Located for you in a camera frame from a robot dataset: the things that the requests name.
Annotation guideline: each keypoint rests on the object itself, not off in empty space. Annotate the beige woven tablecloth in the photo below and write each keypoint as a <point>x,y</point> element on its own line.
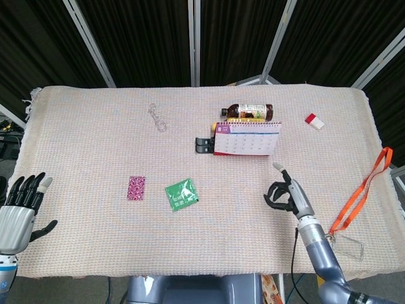
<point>95,142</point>

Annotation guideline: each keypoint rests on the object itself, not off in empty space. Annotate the red and white small box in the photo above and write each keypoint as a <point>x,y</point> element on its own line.
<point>314,121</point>

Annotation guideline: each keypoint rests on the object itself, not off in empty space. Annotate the magenta patterned card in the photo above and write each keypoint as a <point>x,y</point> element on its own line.
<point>136,188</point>

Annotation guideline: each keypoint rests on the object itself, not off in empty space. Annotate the clear badge holder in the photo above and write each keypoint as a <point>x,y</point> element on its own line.
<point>348,248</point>

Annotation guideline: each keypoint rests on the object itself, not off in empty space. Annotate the black plastic phone stand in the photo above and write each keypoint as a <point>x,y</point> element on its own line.
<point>204,145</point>

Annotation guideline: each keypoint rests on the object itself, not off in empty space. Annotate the red desk flip calendar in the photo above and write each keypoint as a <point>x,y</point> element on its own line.
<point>246,141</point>

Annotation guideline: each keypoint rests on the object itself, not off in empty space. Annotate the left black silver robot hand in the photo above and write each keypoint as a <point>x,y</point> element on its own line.
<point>16,221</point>

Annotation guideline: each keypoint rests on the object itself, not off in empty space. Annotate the brown tea bottle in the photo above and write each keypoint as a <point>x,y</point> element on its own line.
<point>250,111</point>

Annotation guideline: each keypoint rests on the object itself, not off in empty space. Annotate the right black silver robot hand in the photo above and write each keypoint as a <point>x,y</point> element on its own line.
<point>300,198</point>

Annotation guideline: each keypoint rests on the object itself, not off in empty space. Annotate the grey partition frame post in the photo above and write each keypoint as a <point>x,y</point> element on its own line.
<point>278,41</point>
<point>193,41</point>
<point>90,44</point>
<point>379,57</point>

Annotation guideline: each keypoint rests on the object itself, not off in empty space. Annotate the green tea sachet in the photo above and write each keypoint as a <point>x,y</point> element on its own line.
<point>182,194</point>

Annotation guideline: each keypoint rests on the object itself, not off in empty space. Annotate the grey robot torso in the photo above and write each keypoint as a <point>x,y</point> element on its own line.
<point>196,289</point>

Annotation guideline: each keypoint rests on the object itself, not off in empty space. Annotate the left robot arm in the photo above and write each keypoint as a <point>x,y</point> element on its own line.
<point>6,272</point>

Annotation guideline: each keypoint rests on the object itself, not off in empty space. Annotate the orange patterned bag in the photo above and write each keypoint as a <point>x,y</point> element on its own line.
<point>272,289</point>

